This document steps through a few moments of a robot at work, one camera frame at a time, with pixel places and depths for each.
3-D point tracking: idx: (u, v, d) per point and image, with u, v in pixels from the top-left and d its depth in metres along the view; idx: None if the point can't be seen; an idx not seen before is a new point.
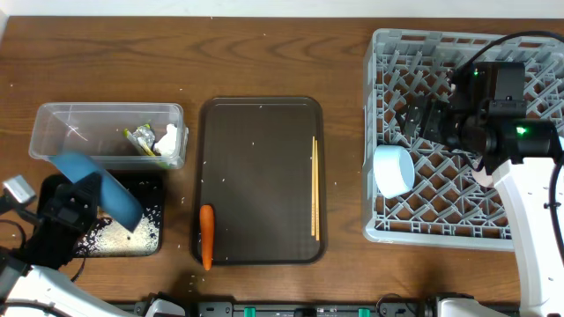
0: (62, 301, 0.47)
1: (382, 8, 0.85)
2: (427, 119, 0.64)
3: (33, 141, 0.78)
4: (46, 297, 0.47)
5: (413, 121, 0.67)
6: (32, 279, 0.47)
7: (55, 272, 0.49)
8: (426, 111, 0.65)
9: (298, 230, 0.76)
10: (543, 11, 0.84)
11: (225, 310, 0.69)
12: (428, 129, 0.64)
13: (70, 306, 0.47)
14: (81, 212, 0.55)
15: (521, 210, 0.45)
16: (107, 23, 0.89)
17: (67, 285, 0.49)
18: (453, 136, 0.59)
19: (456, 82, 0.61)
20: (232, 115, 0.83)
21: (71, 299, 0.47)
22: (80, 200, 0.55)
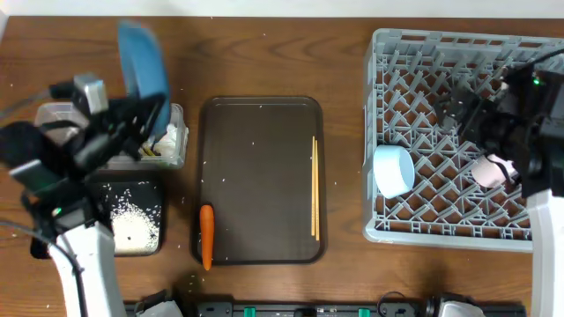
0: (90, 273, 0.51)
1: (382, 7, 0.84)
2: (470, 117, 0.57)
3: None
4: (85, 259, 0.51)
5: (454, 115, 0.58)
6: (88, 235, 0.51)
7: (108, 246, 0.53)
8: (471, 107, 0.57)
9: (298, 230, 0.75)
10: (542, 10, 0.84)
11: (225, 310, 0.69)
12: (470, 129, 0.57)
13: (92, 289, 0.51)
14: (138, 136, 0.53)
15: (549, 241, 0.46)
16: (107, 23, 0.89)
17: (107, 259, 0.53)
18: (496, 142, 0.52)
19: (508, 81, 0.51)
20: (232, 115, 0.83)
21: (97, 279, 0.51)
22: (141, 121, 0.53)
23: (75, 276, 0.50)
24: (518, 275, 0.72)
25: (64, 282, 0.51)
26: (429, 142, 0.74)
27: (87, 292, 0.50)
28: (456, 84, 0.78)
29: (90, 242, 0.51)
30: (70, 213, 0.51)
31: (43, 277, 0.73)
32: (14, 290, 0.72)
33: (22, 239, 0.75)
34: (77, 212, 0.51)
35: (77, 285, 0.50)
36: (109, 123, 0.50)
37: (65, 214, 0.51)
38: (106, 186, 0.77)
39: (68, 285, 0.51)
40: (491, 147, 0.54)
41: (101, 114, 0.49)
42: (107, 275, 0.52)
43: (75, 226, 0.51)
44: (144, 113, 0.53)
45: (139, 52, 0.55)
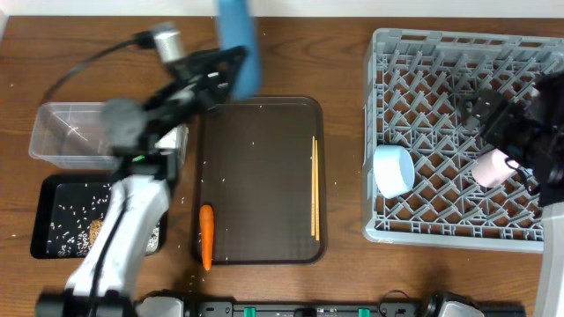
0: (131, 217, 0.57)
1: (382, 7, 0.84)
2: (494, 121, 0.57)
3: (33, 141, 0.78)
4: (133, 202, 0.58)
5: (478, 115, 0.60)
6: (144, 187, 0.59)
7: (158, 207, 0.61)
8: (496, 111, 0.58)
9: (298, 230, 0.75)
10: (542, 10, 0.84)
11: (225, 310, 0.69)
12: (493, 131, 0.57)
13: (124, 232, 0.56)
14: (217, 92, 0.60)
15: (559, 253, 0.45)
16: (107, 23, 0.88)
17: (147, 220, 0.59)
18: (519, 147, 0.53)
19: (541, 88, 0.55)
20: (232, 115, 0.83)
21: (134, 226, 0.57)
22: (221, 77, 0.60)
23: (121, 212, 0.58)
24: (519, 275, 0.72)
25: (112, 216, 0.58)
26: (429, 142, 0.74)
27: (118, 234, 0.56)
28: (456, 84, 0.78)
29: (144, 191, 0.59)
30: (144, 165, 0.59)
31: (42, 277, 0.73)
32: (14, 291, 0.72)
33: (23, 239, 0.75)
34: (151, 165, 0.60)
35: (117, 222, 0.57)
36: (190, 76, 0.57)
37: (141, 165, 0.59)
38: (106, 186, 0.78)
39: (111, 217, 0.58)
40: (513, 154, 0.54)
41: (188, 64, 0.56)
42: (144, 229, 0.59)
43: (144, 177, 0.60)
44: (226, 66, 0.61)
45: (236, 11, 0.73)
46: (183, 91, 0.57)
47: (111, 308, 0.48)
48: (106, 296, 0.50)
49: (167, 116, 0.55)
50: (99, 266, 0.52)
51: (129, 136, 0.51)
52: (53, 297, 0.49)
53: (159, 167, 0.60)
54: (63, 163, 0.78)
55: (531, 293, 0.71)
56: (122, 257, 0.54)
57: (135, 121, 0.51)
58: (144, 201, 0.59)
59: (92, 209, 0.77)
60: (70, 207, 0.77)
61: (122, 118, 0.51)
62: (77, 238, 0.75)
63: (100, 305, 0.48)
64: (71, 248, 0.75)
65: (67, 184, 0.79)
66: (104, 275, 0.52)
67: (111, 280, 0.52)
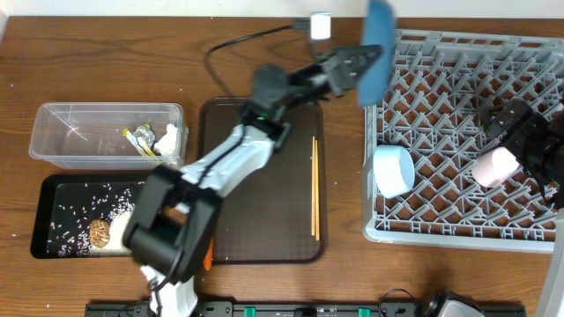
0: (240, 151, 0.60)
1: None
2: (515, 129, 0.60)
3: (33, 140, 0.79)
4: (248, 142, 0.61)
5: (503, 123, 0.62)
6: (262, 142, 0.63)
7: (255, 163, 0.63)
8: (521, 120, 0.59)
9: (298, 230, 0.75)
10: (542, 11, 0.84)
11: (225, 309, 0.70)
12: (515, 139, 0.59)
13: (233, 161, 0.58)
14: (345, 77, 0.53)
15: None
16: (107, 23, 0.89)
17: (246, 166, 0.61)
18: (539, 156, 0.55)
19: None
20: (232, 115, 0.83)
21: (239, 161, 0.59)
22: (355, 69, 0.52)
23: (237, 146, 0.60)
24: (519, 275, 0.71)
25: (226, 144, 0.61)
26: (429, 142, 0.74)
27: (228, 158, 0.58)
28: (456, 84, 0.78)
29: (258, 141, 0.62)
30: (262, 127, 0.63)
31: (42, 277, 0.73)
32: (14, 290, 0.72)
33: (23, 239, 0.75)
34: (269, 128, 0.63)
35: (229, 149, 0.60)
36: (330, 55, 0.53)
37: (261, 124, 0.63)
38: (106, 186, 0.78)
39: (226, 144, 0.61)
40: (531, 163, 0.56)
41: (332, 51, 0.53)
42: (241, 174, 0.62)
43: (257, 136, 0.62)
44: (361, 59, 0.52)
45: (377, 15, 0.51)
46: (326, 71, 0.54)
47: (204, 202, 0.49)
48: (204, 190, 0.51)
49: (298, 92, 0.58)
50: (208, 167, 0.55)
51: (271, 100, 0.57)
52: (169, 170, 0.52)
53: (274, 131, 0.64)
54: (63, 163, 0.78)
55: (531, 292, 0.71)
56: (227, 173, 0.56)
57: (281, 90, 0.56)
58: (257, 146, 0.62)
59: (92, 208, 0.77)
60: (70, 207, 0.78)
61: (274, 84, 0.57)
62: (77, 238, 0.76)
63: (200, 198, 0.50)
64: (72, 247, 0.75)
65: (67, 184, 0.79)
66: (208, 180, 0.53)
67: (214, 182, 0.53)
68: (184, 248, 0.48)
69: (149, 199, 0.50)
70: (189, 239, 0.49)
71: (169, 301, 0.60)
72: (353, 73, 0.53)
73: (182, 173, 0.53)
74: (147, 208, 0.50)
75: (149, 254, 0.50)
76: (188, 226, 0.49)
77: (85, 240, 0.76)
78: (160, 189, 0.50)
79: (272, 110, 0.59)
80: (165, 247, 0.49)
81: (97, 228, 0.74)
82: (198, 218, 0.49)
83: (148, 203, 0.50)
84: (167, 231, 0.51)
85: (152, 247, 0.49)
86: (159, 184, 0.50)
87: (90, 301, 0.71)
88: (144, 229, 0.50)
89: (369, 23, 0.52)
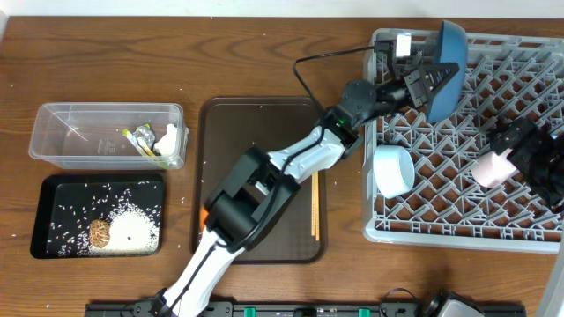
0: (313, 151, 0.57)
1: (383, 8, 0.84)
2: (522, 145, 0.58)
3: (33, 141, 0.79)
4: (323, 143, 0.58)
5: (508, 139, 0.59)
6: (334, 142, 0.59)
7: (323, 165, 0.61)
8: (525, 136, 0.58)
9: (298, 230, 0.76)
10: (541, 11, 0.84)
11: (225, 310, 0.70)
12: (521, 155, 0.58)
13: (308, 158, 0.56)
14: (424, 91, 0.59)
15: None
16: (107, 23, 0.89)
17: (315, 168, 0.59)
18: (545, 169, 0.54)
19: None
20: (232, 115, 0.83)
21: (312, 160, 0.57)
22: (432, 82, 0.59)
23: (314, 144, 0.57)
24: (518, 275, 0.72)
25: (303, 140, 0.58)
26: (429, 142, 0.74)
27: (305, 153, 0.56)
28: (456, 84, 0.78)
29: (333, 143, 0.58)
30: (338, 132, 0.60)
31: (41, 278, 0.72)
32: (15, 290, 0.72)
33: (23, 239, 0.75)
34: (343, 134, 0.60)
35: (305, 147, 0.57)
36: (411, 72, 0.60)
37: (335, 129, 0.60)
38: (106, 186, 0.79)
39: (303, 142, 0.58)
40: (538, 177, 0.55)
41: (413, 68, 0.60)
42: (310, 172, 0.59)
43: (335, 139, 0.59)
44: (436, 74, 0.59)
45: (454, 42, 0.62)
46: (408, 84, 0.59)
47: (286, 189, 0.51)
48: (286, 178, 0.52)
49: (384, 104, 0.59)
50: (290, 157, 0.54)
51: (357, 112, 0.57)
52: (259, 151, 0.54)
53: (346, 138, 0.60)
54: (63, 163, 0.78)
55: (531, 293, 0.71)
56: (305, 167, 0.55)
57: (367, 105, 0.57)
58: (332, 150, 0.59)
59: (92, 209, 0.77)
60: (70, 207, 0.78)
61: (361, 98, 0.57)
62: (77, 238, 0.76)
63: (283, 183, 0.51)
64: (71, 248, 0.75)
65: (67, 184, 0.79)
66: (289, 170, 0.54)
67: (295, 172, 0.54)
68: (261, 225, 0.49)
69: (240, 172, 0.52)
70: (268, 217, 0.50)
71: (197, 287, 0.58)
72: (431, 86, 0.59)
73: (268, 157, 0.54)
74: (235, 179, 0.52)
75: (225, 221, 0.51)
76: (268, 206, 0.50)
77: (85, 240, 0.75)
78: (250, 167, 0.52)
79: (353, 121, 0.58)
80: (242, 219, 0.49)
81: (97, 228, 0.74)
82: (278, 202, 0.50)
83: (236, 175, 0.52)
84: (245, 206, 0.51)
85: (231, 217, 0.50)
86: (251, 162, 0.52)
87: (90, 301, 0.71)
88: (228, 199, 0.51)
89: (447, 47, 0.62)
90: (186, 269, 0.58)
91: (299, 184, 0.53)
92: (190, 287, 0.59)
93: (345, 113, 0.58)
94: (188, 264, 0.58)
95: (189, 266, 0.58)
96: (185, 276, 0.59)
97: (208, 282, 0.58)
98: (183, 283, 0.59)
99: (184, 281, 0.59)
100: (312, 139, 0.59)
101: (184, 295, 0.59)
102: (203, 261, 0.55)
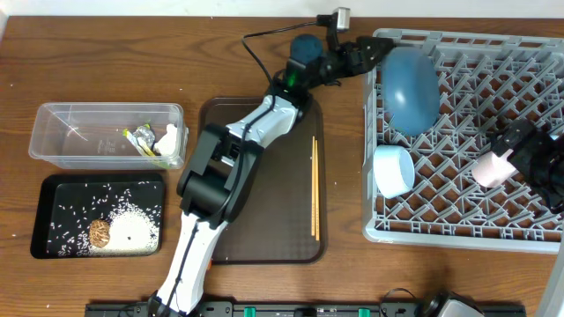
0: (265, 117, 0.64)
1: (382, 8, 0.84)
2: (523, 146, 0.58)
3: (33, 141, 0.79)
4: (277, 110, 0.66)
5: (508, 142, 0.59)
6: (286, 107, 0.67)
7: (281, 129, 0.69)
8: (525, 138, 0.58)
9: (298, 230, 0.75)
10: (540, 10, 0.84)
11: (225, 309, 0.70)
12: (522, 157, 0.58)
13: (265, 122, 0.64)
14: (366, 57, 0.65)
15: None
16: (107, 23, 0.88)
17: (272, 133, 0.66)
18: (545, 169, 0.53)
19: None
20: (231, 115, 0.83)
21: (267, 123, 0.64)
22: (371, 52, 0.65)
23: (269, 111, 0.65)
24: (518, 275, 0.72)
25: (258, 110, 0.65)
26: (429, 142, 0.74)
27: (262, 120, 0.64)
28: (456, 84, 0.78)
29: (286, 105, 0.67)
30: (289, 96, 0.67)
31: (41, 278, 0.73)
32: (15, 290, 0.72)
33: (23, 239, 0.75)
34: (294, 98, 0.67)
35: (259, 114, 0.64)
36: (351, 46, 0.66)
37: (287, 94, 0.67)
38: (106, 186, 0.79)
39: (257, 111, 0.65)
40: (538, 178, 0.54)
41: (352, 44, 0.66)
42: (270, 136, 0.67)
43: (287, 104, 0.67)
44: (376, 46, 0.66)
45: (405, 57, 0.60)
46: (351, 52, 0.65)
47: (251, 153, 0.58)
48: (248, 143, 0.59)
49: (329, 67, 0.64)
50: (248, 125, 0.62)
51: (307, 60, 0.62)
52: (217, 126, 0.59)
53: (298, 101, 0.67)
54: (63, 163, 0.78)
55: (531, 292, 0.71)
56: (263, 132, 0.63)
57: (316, 54, 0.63)
58: (286, 113, 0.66)
59: (92, 209, 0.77)
60: (70, 207, 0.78)
61: (309, 47, 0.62)
62: (77, 238, 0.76)
63: (246, 151, 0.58)
64: (71, 248, 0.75)
65: (67, 184, 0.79)
66: (249, 136, 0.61)
67: (256, 138, 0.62)
68: (233, 194, 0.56)
69: (204, 151, 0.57)
70: (240, 186, 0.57)
71: (189, 276, 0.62)
72: (372, 57, 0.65)
73: (226, 129, 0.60)
74: (201, 157, 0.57)
75: (201, 198, 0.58)
76: (237, 174, 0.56)
77: (85, 240, 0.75)
78: (212, 143, 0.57)
79: (305, 72, 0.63)
80: (216, 193, 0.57)
81: (97, 228, 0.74)
82: (247, 169, 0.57)
83: (202, 153, 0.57)
84: (215, 180, 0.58)
85: (205, 193, 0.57)
86: (211, 139, 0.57)
87: (91, 301, 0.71)
88: (198, 178, 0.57)
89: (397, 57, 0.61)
90: (176, 261, 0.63)
91: (261, 146, 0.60)
92: (182, 277, 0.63)
93: (298, 64, 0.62)
94: (175, 257, 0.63)
95: (176, 257, 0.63)
96: (175, 269, 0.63)
97: (197, 267, 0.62)
98: (175, 276, 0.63)
99: (176, 273, 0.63)
100: (265, 107, 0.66)
101: (178, 288, 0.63)
102: (189, 247, 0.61)
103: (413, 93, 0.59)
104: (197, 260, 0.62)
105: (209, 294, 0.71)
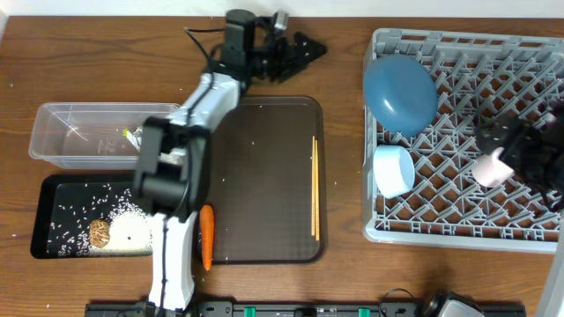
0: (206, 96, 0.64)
1: (382, 8, 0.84)
2: (512, 142, 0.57)
3: (33, 141, 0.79)
4: (218, 87, 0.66)
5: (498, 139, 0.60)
6: (227, 84, 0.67)
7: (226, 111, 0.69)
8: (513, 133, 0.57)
9: (298, 230, 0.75)
10: (539, 10, 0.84)
11: (225, 309, 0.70)
12: (512, 152, 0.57)
13: (208, 101, 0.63)
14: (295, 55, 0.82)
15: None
16: (107, 23, 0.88)
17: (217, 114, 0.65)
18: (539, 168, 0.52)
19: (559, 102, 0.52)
20: (231, 115, 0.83)
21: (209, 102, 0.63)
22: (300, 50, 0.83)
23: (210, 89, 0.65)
24: (518, 275, 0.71)
25: (199, 90, 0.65)
26: (429, 142, 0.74)
27: (204, 99, 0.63)
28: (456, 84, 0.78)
29: (225, 80, 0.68)
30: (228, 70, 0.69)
31: (41, 278, 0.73)
32: (14, 290, 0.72)
33: (23, 239, 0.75)
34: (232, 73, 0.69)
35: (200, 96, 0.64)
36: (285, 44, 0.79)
37: (227, 70, 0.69)
38: (106, 186, 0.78)
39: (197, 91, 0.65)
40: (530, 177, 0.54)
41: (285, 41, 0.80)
42: (218, 115, 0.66)
43: (227, 80, 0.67)
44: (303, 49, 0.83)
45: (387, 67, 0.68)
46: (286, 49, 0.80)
47: (199, 137, 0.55)
48: (195, 130, 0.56)
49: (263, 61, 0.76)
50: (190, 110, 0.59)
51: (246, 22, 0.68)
52: (156, 120, 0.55)
53: (236, 74, 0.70)
54: (63, 163, 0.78)
55: (532, 293, 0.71)
56: (208, 114, 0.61)
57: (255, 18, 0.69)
58: (227, 87, 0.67)
59: (92, 208, 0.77)
60: (70, 207, 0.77)
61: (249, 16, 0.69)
62: (76, 238, 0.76)
63: (194, 137, 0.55)
64: (71, 247, 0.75)
65: (67, 184, 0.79)
66: (194, 121, 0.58)
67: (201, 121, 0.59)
68: (191, 183, 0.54)
69: (150, 149, 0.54)
70: (196, 173, 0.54)
71: (174, 275, 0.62)
72: (307, 55, 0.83)
73: (168, 121, 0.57)
74: (148, 156, 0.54)
75: (161, 197, 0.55)
76: (190, 163, 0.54)
77: (85, 240, 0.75)
78: (155, 139, 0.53)
79: (243, 33, 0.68)
80: (174, 186, 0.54)
81: (97, 228, 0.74)
82: (199, 154, 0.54)
83: (148, 151, 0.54)
84: (170, 173, 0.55)
85: (163, 189, 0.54)
86: (153, 134, 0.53)
87: (90, 301, 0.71)
88: (152, 176, 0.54)
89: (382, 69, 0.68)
90: (156, 264, 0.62)
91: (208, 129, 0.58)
92: (167, 278, 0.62)
93: (235, 26, 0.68)
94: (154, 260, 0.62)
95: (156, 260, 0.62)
96: (158, 271, 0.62)
97: (179, 263, 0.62)
98: (160, 277, 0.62)
99: (160, 275, 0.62)
100: (204, 86, 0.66)
101: (167, 288, 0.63)
102: (164, 247, 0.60)
103: (399, 99, 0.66)
104: (175, 254, 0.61)
105: (208, 293, 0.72)
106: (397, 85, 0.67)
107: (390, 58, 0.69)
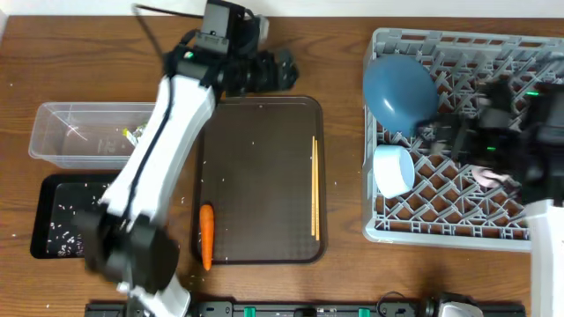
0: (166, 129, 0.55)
1: (382, 8, 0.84)
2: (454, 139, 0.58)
3: (32, 140, 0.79)
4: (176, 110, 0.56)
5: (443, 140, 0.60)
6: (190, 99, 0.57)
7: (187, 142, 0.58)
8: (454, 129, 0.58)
9: (298, 230, 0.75)
10: (539, 10, 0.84)
11: (225, 310, 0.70)
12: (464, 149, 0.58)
13: (168, 141, 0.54)
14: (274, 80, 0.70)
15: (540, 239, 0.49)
16: (107, 23, 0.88)
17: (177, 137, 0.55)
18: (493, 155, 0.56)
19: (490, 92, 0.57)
20: (231, 115, 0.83)
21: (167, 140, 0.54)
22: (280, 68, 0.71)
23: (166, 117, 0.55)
24: (518, 275, 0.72)
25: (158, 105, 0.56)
26: None
27: (160, 141, 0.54)
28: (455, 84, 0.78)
29: (190, 77, 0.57)
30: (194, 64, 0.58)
31: (42, 278, 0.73)
32: (14, 290, 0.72)
33: (23, 239, 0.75)
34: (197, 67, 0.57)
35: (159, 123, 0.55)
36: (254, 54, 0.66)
37: (191, 66, 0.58)
38: (106, 186, 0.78)
39: (153, 124, 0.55)
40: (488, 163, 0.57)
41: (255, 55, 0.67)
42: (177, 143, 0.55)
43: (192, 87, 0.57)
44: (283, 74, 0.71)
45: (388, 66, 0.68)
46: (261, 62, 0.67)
47: (141, 228, 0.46)
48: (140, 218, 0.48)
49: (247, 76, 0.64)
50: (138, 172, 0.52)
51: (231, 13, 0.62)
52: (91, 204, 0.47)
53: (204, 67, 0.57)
54: (63, 163, 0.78)
55: None
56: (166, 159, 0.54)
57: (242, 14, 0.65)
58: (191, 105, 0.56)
59: None
60: (70, 207, 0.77)
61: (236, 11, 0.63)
62: (77, 238, 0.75)
63: (136, 228, 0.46)
64: (72, 247, 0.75)
65: (67, 184, 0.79)
66: (138, 187, 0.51)
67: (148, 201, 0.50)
68: (139, 272, 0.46)
69: (87, 241, 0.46)
70: (143, 265, 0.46)
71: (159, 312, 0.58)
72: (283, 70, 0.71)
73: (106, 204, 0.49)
74: (88, 246, 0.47)
75: (114, 279, 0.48)
76: (134, 258, 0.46)
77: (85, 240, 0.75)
78: (90, 232, 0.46)
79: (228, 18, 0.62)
80: (122, 274, 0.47)
81: None
82: (142, 249, 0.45)
83: (87, 244, 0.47)
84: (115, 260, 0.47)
85: (113, 275, 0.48)
86: (86, 226, 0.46)
87: (91, 301, 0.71)
88: (98, 262, 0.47)
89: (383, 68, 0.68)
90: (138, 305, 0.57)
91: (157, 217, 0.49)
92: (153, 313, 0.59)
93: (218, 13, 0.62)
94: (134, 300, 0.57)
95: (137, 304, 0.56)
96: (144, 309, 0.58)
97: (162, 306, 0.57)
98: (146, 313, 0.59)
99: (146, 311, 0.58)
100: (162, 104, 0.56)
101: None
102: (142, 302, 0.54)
103: (399, 99, 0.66)
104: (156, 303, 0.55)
105: (208, 294, 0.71)
106: (397, 84, 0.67)
107: (393, 56, 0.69)
